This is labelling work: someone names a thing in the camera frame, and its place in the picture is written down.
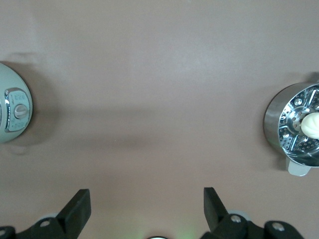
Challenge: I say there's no white steamed bun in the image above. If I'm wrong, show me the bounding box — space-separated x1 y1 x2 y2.
300 112 319 140

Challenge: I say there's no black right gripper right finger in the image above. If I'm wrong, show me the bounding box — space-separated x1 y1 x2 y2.
201 187 304 239

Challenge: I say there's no stainless steel steamer pot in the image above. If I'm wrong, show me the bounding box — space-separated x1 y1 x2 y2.
263 72 319 177

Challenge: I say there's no pale grey cooker with dial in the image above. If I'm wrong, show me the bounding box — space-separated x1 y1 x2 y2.
0 62 34 144

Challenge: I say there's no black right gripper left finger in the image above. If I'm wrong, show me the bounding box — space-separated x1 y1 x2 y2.
0 188 91 239

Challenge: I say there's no perforated steel steamer basket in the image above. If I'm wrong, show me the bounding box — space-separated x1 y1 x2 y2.
276 84 319 167

